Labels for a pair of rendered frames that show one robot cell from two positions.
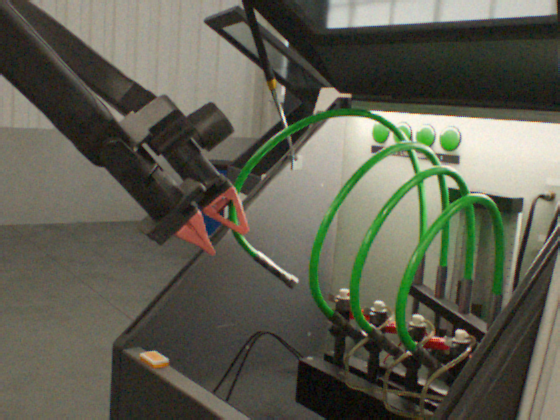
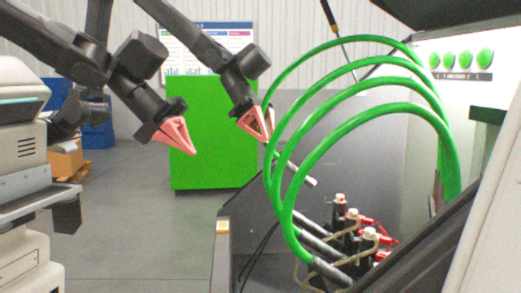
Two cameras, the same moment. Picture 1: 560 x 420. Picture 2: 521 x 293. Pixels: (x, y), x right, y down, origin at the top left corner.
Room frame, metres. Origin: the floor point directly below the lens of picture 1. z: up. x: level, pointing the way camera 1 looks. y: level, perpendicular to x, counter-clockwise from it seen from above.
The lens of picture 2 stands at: (0.50, -0.40, 1.36)
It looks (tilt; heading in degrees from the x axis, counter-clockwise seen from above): 12 degrees down; 35
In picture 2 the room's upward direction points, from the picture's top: straight up
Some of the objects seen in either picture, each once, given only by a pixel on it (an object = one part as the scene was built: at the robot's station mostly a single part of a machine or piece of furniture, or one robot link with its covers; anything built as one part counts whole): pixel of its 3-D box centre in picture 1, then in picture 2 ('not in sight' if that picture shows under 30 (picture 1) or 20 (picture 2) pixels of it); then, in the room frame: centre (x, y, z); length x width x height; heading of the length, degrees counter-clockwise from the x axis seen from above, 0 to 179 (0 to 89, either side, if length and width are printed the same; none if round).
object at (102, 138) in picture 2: not in sight; (71, 113); (3.82, 6.04, 0.61); 1.26 x 0.48 x 1.22; 124
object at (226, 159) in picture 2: not in sight; (213, 130); (3.67, 2.55, 0.65); 0.95 x 0.86 x 1.30; 132
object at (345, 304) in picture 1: (334, 355); (332, 250); (1.15, -0.12, 0.99); 0.05 x 0.03 x 0.21; 130
